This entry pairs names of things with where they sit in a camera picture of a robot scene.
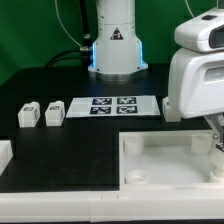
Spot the tag sheet with markers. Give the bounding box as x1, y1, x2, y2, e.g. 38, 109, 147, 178
66, 96, 160, 118

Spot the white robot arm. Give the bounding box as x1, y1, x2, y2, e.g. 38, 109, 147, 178
88, 0, 224, 152

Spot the white front rail fixture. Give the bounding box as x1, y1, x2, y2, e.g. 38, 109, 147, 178
0, 188, 224, 223

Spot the white square table top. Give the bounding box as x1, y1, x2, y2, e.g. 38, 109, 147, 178
119, 130, 224, 191

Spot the thin white cable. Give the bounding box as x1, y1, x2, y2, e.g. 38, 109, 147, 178
54, 0, 84, 48

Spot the black cable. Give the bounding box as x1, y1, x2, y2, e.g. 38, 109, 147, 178
44, 0, 94, 68

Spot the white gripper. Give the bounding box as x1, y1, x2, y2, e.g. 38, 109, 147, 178
168, 13, 224, 152

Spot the white left bracket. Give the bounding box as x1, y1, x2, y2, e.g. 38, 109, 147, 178
0, 140, 13, 176

